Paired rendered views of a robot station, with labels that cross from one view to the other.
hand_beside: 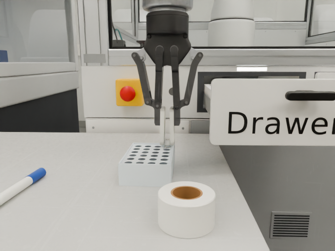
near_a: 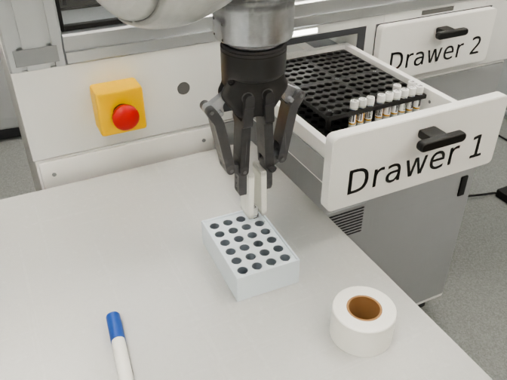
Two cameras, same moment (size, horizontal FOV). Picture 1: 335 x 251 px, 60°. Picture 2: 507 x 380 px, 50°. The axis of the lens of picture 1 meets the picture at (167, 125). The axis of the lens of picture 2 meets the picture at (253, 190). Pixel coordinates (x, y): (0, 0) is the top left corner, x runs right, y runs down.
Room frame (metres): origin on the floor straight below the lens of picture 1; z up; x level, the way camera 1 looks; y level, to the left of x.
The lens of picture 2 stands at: (0.01, 0.29, 1.24)
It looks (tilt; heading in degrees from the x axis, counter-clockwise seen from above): 34 degrees down; 332
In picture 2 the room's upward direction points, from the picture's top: straight up
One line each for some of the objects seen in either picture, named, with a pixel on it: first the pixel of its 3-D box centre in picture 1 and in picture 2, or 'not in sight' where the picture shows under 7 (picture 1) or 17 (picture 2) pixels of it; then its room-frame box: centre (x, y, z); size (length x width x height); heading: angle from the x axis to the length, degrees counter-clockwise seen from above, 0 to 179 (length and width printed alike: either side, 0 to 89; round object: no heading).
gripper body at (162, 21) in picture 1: (167, 39); (253, 78); (0.54, 0.00, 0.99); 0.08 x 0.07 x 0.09; 86
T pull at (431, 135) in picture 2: (307, 94); (434, 136); (0.45, -0.22, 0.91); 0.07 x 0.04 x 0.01; 88
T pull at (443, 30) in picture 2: not in sight; (447, 32); (0.76, -0.54, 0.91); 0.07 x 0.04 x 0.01; 88
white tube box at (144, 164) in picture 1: (149, 162); (248, 250); (0.49, 0.03, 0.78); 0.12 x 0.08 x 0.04; 176
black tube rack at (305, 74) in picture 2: not in sight; (335, 97); (0.67, -0.22, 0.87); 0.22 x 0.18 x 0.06; 178
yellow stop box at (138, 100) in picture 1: (130, 92); (118, 107); (0.79, 0.10, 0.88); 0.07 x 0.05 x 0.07; 88
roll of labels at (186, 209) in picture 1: (186, 207); (362, 320); (0.33, -0.02, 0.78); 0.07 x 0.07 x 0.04
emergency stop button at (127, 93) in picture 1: (127, 93); (124, 115); (0.76, 0.10, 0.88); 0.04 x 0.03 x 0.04; 88
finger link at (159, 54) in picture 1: (159, 77); (241, 132); (0.54, 0.02, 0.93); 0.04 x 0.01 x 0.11; 176
